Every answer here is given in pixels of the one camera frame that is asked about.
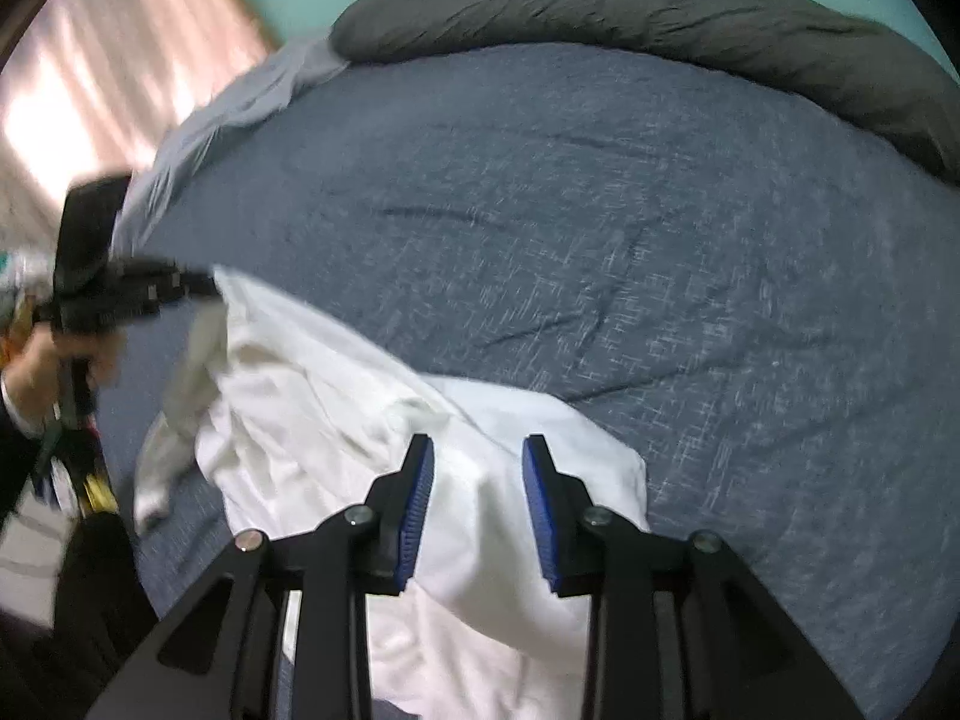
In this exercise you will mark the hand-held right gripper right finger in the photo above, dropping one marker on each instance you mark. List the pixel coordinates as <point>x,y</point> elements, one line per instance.
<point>540,510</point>

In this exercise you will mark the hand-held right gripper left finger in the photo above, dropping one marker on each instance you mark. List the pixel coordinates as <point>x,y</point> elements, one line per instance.
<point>416,502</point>

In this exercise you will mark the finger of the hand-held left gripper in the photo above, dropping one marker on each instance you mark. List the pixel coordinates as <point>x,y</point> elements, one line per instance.
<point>195,283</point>

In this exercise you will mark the white long-sleeve shirt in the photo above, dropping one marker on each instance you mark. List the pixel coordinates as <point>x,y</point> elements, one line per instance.
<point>337,405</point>

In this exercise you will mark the person's left hand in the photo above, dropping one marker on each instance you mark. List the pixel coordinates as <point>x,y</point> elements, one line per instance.
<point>37,390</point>

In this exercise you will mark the white plastic bag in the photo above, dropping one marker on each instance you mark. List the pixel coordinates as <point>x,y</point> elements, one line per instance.
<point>19,270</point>

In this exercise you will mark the light grey bed sheet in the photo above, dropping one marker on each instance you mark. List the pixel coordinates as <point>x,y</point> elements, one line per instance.
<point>225,112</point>

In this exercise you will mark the pink curtain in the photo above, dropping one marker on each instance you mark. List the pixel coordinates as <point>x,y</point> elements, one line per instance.
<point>112,67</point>

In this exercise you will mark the blue speckled bed cover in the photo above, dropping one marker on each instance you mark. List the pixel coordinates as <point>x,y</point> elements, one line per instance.
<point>600,240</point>

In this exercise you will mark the dark grey long pillow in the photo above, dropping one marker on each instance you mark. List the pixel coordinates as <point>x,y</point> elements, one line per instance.
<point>600,7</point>

